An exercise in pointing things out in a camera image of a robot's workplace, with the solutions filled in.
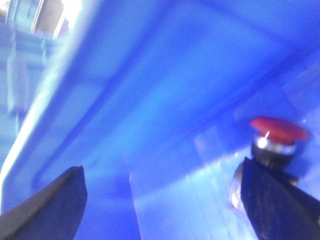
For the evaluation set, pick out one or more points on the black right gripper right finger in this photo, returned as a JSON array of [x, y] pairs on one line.
[[276, 209]]

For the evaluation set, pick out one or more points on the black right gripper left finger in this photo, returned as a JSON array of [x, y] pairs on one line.
[[53, 213]]

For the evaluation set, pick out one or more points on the red emergency stop button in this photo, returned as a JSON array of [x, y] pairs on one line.
[[275, 144]]

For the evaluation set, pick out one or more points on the large blue crate left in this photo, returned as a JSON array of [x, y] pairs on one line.
[[154, 99]]

